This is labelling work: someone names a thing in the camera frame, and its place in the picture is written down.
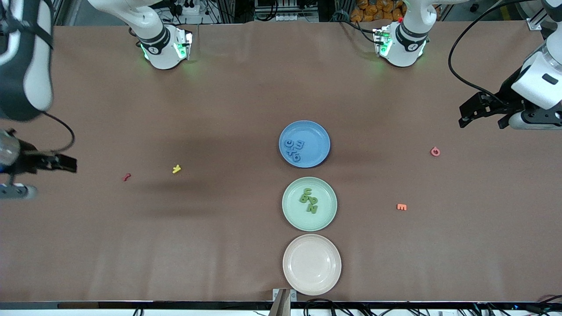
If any orange objects pile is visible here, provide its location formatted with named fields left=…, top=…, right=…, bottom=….
left=350, top=0, right=405, bottom=23

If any blue plate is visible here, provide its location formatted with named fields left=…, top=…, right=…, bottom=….
left=278, top=120, right=331, bottom=169

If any brown table cover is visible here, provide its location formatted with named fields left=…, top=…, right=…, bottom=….
left=0, top=20, right=562, bottom=304

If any white power strip with plugs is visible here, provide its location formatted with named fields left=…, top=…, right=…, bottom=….
left=176, top=0, right=201, bottom=16

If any long white power strip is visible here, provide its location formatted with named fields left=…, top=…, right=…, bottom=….
left=275, top=13, right=319, bottom=22

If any light green plate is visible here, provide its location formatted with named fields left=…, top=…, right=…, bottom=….
left=281, top=176, right=338, bottom=232

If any pale pink plate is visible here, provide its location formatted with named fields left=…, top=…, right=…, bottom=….
left=282, top=233, right=342, bottom=296

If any aluminium frame profile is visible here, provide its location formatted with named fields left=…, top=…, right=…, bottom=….
left=527, top=7, right=549, bottom=31

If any black base power cable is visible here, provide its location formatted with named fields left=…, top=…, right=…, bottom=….
left=334, top=11, right=379, bottom=44

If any black table edge rail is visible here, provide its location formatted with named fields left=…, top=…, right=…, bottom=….
left=0, top=301, right=562, bottom=310

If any metal table edge bracket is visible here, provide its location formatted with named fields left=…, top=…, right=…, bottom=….
left=269, top=288, right=297, bottom=316

